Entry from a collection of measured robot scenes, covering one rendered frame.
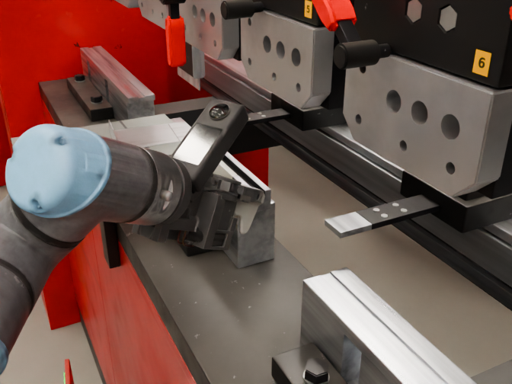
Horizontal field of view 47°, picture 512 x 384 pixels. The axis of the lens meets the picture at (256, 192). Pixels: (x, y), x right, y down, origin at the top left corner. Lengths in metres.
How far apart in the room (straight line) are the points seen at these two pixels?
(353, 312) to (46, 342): 1.64
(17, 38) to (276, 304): 1.21
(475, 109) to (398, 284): 2.00
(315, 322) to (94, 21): 1.31
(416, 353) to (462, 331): 1.61
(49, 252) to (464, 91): 0.36
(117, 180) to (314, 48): 0.20
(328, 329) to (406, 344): 0.09
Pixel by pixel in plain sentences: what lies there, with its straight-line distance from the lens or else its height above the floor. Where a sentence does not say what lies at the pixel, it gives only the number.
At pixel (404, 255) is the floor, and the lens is 2.54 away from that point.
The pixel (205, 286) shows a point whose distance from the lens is 0.81.
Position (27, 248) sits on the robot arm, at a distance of 0.53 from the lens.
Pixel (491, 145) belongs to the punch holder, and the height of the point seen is 1.22.
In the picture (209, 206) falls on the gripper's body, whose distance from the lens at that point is 0.63.
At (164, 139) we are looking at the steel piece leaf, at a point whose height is 1.00.
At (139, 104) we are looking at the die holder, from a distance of 1.30.
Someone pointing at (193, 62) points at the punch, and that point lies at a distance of 0.92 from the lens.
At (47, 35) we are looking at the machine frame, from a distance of 1.78.
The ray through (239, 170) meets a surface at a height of 1.00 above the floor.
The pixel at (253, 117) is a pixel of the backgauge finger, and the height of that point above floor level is 1.00.
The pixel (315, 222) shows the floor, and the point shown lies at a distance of 2.71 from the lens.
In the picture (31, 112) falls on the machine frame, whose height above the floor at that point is 0.79.
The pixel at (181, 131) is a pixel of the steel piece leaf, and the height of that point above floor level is 1.00.
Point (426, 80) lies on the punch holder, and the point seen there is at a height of 1.25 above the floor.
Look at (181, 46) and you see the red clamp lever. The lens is 0.78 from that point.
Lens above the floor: 1.36
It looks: 27 degrees down
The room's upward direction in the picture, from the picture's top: straight up
